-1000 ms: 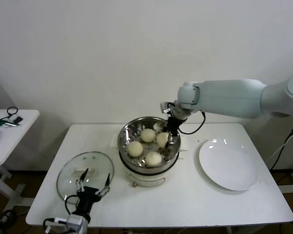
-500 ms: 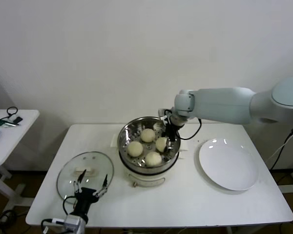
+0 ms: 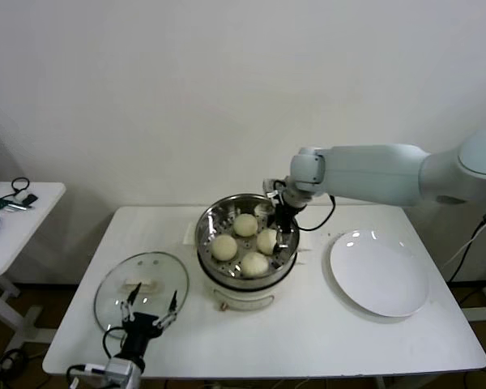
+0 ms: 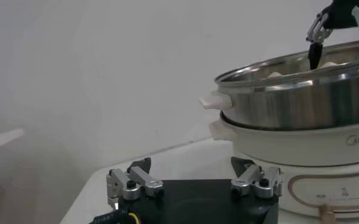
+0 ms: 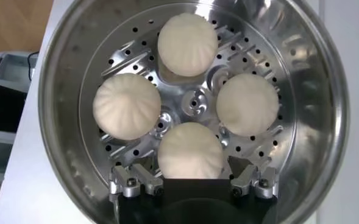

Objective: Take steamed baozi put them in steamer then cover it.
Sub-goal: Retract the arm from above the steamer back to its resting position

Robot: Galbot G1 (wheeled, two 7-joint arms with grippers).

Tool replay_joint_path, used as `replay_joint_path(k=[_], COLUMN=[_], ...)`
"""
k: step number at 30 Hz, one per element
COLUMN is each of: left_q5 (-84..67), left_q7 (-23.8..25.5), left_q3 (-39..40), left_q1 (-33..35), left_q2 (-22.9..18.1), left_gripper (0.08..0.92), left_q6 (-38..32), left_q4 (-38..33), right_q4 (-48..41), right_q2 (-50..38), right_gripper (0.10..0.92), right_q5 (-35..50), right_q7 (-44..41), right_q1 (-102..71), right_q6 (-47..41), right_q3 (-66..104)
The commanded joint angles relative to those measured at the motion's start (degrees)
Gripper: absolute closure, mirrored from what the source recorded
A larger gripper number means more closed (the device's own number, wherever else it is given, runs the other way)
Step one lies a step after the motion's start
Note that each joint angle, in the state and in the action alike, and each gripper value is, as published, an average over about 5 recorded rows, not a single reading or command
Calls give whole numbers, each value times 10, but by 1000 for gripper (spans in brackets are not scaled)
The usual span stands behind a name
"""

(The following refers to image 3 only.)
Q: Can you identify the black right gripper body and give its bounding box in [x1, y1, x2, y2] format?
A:
[272, 203, 299, 234]

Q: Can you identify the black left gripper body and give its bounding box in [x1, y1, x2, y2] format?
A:
[121, 310, 164, 361]

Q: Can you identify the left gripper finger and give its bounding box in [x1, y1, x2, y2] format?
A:
[151, 289, 180, 331]
[118, 281, 143, 324]

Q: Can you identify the white steamed baozi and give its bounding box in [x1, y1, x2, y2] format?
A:
[241, 251, 270, 279]
[232, 213, 259, 238]
[255, 229, 279, 255]
[211, 234, 239, 262]

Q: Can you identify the round glass pot lid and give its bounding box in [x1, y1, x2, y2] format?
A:
[93, 251, 190, 340]

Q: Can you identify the perforated stainless steamer basket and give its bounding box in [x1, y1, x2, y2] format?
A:
[184, 194, 313, 293]

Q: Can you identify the white electric cooker base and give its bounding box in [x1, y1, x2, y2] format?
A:
[197, 246, 309, 314]

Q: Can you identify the round white plate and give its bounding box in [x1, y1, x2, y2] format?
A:
[329, 229, 430, 318]

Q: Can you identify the white side table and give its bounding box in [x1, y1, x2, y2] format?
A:
[0, 182, 68, 353]

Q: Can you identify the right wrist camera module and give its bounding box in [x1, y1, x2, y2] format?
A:
[262, 177, 288, 200]

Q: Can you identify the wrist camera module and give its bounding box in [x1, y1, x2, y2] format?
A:
[262, 177, 288, 200]
[70, 357, 134, 386]

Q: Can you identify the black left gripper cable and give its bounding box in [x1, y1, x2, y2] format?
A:
[101, 327, 127, 360]

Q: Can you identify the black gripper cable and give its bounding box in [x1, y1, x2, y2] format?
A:
[297, 194, 336, 233]
[101, 327, 127, 360]

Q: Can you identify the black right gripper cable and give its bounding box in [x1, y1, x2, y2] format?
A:
[297, 194, 336, 233]

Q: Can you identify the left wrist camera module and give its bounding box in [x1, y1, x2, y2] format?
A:
[70, 357, 134, 386]

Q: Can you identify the black floor cable coil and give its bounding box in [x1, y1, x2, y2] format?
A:
[0, 348, 30, 382]

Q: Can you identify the white wall cable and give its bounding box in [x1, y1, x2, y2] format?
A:
[441, 230, 484, 269]

